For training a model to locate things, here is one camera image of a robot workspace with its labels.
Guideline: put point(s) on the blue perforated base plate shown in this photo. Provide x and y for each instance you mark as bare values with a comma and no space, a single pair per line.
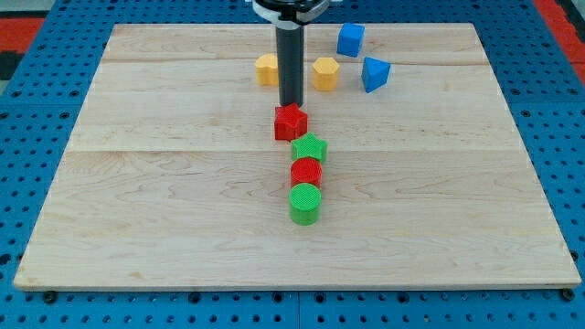
43,97

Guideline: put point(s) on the blue cube block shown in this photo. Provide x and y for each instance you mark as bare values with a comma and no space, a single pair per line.
350,40

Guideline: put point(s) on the yellow hexagon block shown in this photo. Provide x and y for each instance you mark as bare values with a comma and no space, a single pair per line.
325,74

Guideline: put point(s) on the blue triangular prism block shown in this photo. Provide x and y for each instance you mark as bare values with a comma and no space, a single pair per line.
375,73

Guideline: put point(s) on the light wooden board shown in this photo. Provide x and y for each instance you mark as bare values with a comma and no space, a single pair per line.
172,179

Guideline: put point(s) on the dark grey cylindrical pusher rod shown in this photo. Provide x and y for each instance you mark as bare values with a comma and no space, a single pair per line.
290,52

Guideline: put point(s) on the red cylinder block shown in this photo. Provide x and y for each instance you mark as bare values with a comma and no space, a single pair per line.
306,170

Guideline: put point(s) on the yellow heart block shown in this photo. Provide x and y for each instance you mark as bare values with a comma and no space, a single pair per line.
266,67

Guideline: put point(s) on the green star block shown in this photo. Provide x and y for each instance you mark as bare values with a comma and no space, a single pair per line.
309,145

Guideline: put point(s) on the green cylinder block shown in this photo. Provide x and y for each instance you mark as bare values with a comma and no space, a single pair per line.
305,203

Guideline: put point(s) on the red star block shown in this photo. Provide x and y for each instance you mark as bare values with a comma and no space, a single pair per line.
290,122

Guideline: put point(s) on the black silver robot wrist flange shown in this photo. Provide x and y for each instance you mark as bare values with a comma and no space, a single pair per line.
291,12

